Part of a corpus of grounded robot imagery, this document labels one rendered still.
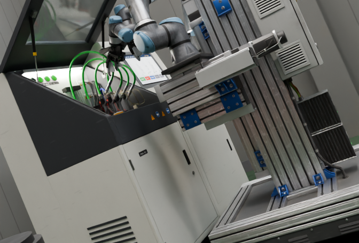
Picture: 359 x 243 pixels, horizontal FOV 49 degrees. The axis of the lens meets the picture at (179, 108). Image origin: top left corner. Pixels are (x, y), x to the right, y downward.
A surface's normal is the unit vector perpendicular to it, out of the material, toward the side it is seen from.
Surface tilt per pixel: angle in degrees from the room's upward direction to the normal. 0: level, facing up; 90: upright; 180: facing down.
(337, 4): 90
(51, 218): 90
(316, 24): 90
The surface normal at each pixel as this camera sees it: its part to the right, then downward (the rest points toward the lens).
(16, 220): 0.85, -0.38
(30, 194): -0.44, 0.16
